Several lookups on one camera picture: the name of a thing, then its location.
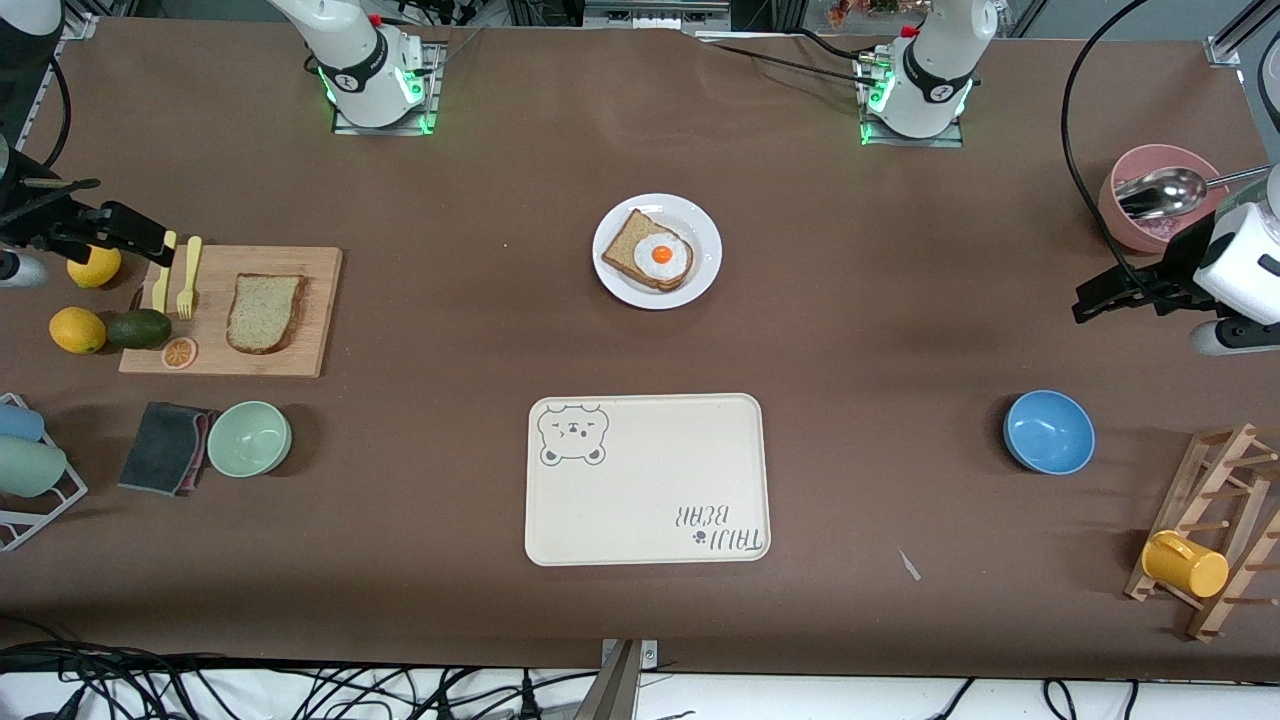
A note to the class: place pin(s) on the yellow lemon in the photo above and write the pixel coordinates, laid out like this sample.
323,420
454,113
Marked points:
77,331
95,268

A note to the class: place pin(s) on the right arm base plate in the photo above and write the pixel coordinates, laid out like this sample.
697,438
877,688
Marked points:
432,95

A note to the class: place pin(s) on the metal table bracket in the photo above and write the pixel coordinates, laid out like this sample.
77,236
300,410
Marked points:
618,685

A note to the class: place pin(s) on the large metal spoon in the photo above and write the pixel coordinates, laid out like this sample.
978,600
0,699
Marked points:
1160,192

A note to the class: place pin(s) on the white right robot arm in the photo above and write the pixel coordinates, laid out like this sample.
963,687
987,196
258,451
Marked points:
365,60

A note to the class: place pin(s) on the light blue cup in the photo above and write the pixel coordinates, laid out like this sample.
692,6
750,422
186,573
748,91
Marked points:
18,422

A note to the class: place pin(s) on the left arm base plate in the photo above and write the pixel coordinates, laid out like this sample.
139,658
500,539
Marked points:
950,138

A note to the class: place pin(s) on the wooden cutting board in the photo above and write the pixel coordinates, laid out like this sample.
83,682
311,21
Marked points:
320,300

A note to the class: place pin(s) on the pink bowl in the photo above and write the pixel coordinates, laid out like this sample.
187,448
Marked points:
1150,235

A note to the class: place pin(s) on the wooden peg rack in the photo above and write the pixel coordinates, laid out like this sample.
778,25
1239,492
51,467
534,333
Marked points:
1215,470

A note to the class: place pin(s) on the folded grey cloth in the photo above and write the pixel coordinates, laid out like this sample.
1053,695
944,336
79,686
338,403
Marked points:
160,448

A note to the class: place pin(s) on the blue bowl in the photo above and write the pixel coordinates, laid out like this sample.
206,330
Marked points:
1049,433

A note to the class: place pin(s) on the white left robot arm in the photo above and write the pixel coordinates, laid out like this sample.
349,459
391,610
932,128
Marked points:
930,60

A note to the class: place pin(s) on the pale green cup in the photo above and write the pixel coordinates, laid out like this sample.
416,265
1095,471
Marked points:
28,467

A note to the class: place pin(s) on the dark equipment rack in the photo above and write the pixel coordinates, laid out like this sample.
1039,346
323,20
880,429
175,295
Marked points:
650,12

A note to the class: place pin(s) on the aluminium frame rail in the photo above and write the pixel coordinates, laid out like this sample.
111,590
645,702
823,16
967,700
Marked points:
1225,50
78,25

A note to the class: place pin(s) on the orange slice toy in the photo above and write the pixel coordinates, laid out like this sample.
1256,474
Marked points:
179,353

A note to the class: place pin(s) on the fried egg toy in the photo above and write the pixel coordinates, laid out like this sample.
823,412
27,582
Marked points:
661,255

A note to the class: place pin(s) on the cream bear print tray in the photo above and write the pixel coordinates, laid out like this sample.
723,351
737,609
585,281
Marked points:
650,470

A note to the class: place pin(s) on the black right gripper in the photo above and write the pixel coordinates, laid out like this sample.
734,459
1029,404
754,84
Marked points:
40,226

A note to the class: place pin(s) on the yellow plastic knife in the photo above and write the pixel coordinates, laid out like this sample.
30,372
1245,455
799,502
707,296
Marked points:
162,285

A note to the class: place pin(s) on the green avocado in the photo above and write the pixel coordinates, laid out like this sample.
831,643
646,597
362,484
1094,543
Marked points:
140,329

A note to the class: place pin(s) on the small tape scrap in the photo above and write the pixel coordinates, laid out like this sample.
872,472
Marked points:
910,566

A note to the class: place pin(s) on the brown bread slice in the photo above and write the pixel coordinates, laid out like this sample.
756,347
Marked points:
624,245
265,312

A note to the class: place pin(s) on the yellow plastic fork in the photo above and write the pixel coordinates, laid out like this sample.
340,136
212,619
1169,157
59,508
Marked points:
188,285

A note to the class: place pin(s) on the yellow mug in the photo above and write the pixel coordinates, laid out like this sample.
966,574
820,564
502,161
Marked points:
1185,565

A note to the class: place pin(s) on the white round plate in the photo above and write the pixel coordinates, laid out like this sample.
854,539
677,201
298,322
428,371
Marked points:
703,232

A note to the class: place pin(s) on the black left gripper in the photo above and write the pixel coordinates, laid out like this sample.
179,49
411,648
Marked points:
1178,270

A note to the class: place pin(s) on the mint green bowl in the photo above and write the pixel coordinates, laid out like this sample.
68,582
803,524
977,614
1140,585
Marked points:
249,439

